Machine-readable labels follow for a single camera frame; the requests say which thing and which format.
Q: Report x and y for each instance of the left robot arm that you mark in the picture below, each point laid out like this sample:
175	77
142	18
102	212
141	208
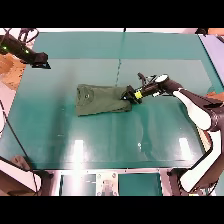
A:
13	46

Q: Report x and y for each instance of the dark green T-shirt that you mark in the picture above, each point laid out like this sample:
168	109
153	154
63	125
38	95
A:
100	100

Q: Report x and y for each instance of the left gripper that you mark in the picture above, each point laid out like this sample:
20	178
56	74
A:
40	60

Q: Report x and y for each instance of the silver frame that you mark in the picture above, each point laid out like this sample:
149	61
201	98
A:
106	183

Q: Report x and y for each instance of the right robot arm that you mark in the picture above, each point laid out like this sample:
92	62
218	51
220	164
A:
196	111

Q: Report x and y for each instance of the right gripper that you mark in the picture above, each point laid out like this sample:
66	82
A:
132	95

